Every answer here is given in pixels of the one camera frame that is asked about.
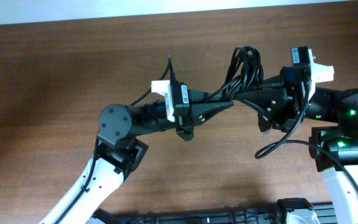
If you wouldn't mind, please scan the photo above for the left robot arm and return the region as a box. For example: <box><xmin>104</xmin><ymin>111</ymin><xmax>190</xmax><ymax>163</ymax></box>
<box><xmin>41</xmin><ymin>85</ymin><xmax>233</xmax><ymax>223</ymax></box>

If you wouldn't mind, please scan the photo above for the black cable bundle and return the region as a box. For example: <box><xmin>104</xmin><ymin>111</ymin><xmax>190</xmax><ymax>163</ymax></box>
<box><xmin>202</xmin><ymin>45</ymin><xmax>273</xmax><ymax>135</ymax></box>

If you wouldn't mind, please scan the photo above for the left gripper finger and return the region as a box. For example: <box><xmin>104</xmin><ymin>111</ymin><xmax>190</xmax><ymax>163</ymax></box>
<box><xmin>188</xmin><ymin>90</ymin><xmax>216</xmax><ymax>105</ymax></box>
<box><xmin>191</xmin><ymin>101</ymin><xmax>234</xmax><ymax>126</ymax></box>

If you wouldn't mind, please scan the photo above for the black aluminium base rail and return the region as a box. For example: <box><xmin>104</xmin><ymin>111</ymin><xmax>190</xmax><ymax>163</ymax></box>
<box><xmin>87</xmin><ymin>198</ymin><xmax>337</xmax><ymax>224</ymax></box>

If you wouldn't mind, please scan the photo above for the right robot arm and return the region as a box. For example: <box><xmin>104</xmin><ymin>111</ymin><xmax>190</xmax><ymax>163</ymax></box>
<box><xmin>236</xmin><ymin>64</ymin><xmax>358</xmax><ymax>223</ymax></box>

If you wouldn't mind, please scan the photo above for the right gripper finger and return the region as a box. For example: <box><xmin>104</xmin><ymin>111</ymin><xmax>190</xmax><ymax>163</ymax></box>
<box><xmin>235</xmin><ymin>88</ymin><xmax>288</xmax><ymax>118</ymax></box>
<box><xmin>253</xmin><ymin>75</ymin><xmax>285</xmax><ymax>90</ymax></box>

